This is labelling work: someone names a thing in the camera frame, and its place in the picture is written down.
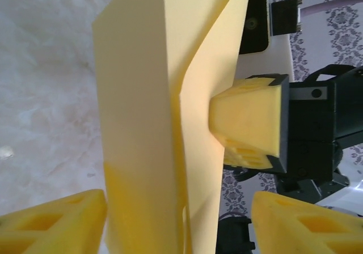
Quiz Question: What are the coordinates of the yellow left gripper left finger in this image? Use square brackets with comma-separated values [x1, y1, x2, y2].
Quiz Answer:
[0, 188, 108, 254]

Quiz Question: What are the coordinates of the yellow cloth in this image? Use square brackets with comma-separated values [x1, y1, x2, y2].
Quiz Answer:
[92, 0, 251, 254]

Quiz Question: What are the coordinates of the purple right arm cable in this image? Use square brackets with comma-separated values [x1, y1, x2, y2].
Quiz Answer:
[271, 0, 363, 36]

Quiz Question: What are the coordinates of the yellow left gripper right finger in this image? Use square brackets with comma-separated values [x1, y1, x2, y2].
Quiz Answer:
[251, 191, 363, 254]

